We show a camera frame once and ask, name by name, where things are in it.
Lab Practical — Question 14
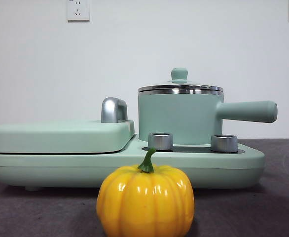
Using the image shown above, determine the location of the white wall socket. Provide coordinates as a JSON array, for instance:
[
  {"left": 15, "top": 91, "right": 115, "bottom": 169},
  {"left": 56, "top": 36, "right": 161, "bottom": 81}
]
[{"left": 67, "top": 0, "right": 90, "bottom": 23}]

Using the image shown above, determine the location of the dark grey felt mat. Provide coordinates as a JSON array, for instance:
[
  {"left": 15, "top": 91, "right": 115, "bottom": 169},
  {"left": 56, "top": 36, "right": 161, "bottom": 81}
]
[{"left": 0, "top": 138, "right": 289, "bottom": 237}]

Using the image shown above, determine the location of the silver control knob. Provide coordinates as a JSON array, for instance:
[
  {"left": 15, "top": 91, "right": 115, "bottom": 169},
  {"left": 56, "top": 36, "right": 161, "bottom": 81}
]
[
  {"left": 147, "top": 132, "right": 174, "bottom": 151},
  {"left": 210, "top": 134, "right": 239, "bottom": 153}
]

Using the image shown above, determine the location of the mint green breakfast maker base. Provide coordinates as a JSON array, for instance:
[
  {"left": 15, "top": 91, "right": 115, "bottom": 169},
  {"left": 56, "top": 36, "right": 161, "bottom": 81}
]
[{"left": 0, "top": 133, "right": 266, "bottom": 192}]

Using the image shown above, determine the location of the yellow toy pumpkin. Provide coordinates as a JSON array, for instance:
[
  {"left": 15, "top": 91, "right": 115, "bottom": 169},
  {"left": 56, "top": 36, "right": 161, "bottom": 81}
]
[{"left": 96, "top": 147, "right": 195, "bottom": 237}]

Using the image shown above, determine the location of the glass lid with green knob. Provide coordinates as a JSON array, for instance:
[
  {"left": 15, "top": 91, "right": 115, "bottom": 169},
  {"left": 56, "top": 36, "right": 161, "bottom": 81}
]
[{"left": 137, "top": 67, "right": 225, "bottom": 91}]

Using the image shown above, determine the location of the mint green hinged griddle lid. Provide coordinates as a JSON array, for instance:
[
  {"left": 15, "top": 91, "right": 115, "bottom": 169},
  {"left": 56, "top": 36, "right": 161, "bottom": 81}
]
[{"left": 0, "top": 97, "right": 136, "bottom": 155}]

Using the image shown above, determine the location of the mint green pot with handle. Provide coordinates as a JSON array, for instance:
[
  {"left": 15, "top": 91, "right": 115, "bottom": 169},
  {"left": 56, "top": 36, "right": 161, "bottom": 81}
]
[{"left": 137, "top": 88, "right": 279, "bottom": 147}]

